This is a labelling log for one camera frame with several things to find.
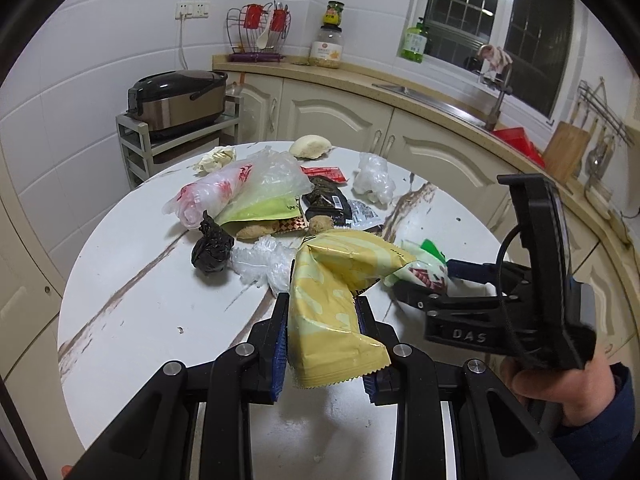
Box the cream kitchen cabinets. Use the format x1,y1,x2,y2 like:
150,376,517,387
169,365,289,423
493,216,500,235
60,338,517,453
212,67,640,361

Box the red printed plastic bag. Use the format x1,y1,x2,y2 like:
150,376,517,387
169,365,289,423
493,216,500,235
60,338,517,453
162,160,256,231

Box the green white snack wrapper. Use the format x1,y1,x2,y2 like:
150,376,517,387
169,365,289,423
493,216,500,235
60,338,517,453
382,238,451,293

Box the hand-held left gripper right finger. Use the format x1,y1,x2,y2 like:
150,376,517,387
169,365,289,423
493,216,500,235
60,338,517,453
355,296,581,480

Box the wire dish rack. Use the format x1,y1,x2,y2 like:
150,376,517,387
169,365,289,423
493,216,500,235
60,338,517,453
226,2,292,62

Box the steamed bun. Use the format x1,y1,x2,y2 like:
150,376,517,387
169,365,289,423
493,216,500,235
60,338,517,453
290,135,333,160

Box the person's right forearm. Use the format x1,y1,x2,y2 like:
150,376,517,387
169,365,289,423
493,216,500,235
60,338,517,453
550,360,636,480

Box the yellow snack bag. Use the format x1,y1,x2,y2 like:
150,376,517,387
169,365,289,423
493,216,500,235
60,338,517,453
287,230,418,391

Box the hanging metal utensil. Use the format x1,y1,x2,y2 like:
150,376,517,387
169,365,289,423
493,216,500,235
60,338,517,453
584,135,617,201

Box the clear plastic bag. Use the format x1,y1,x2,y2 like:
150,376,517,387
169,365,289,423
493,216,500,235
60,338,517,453
215,150,313,226
230,237,301,296
352,152,396,208

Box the metal faucet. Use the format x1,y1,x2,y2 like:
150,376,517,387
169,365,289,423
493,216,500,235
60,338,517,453
477,62,513,132

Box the wall socket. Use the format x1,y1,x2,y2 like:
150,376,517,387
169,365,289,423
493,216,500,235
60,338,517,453
176,1,211,20

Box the green detergent bottle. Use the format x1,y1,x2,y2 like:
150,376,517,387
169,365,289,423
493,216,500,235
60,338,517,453
397,17,431,63

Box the white power cable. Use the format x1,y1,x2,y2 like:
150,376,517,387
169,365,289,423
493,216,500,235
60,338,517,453
179,14,191,72

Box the black cable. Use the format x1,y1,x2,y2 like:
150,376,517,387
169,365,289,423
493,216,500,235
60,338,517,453
497,227,525,361

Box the metal utensil rail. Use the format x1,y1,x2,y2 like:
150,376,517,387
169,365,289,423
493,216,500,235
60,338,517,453
575,79,633,146

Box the window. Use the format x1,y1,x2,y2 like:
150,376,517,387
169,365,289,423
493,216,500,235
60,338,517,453
410,0,576,121

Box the clear plastic jar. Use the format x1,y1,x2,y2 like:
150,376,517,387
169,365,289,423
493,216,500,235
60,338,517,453
308,25,346,68

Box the steel sink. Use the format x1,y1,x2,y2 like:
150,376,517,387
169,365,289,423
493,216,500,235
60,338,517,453
372,82,493,131

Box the black snack wrapper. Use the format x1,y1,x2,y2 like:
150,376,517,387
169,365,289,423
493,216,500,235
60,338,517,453
300,175,353,228

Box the person's right hand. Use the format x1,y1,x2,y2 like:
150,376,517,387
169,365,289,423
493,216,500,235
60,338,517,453
500,355,613,428

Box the paper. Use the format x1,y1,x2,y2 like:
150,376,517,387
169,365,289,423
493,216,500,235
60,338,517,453
195,152,226,175

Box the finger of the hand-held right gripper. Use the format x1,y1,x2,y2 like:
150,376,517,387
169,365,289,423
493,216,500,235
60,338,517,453
446,259,501,290
391,280,501,320

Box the red basin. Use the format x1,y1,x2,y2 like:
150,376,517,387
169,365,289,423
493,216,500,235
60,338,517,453
492,126,546,168

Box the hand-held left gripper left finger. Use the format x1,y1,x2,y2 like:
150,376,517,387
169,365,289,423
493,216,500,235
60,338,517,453
65,292,291,480

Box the grey shelf rack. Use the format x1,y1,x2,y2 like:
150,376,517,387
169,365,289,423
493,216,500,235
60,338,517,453
116,95,241,191

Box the yellow label bottle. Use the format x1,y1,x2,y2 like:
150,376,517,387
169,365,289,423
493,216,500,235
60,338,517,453
321,1,347,28

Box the rice cooker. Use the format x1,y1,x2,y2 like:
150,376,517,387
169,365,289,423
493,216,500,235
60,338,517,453
126,70,228,141

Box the beige countertop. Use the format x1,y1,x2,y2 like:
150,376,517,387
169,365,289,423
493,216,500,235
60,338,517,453
212,55,640,311

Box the red snack wrapper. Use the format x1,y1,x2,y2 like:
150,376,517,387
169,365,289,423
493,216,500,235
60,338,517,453
301,166,348,182

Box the grey white snack packet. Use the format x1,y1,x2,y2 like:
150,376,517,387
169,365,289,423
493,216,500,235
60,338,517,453
347,199,383,233

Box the crumpled clear plastic bag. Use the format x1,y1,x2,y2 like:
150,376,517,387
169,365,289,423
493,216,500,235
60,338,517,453
230,237,301,296

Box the cream door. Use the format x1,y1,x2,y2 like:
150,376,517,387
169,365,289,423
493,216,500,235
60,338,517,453
0,200,96,480

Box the wooden cutting board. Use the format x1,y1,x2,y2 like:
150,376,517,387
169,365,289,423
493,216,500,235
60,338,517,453
541,121,591,186

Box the white spoon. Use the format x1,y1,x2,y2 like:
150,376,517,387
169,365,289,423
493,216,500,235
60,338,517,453
256,10,275,51

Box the pink cloth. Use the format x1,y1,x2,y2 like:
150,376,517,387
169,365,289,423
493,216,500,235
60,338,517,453
477,44,513,72

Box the green packet checkered edge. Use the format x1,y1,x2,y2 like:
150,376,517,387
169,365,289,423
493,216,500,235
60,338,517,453
217,196,306,236

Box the black plastic bag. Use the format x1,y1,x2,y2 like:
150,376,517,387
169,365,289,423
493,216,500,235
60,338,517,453
190,210,236,276

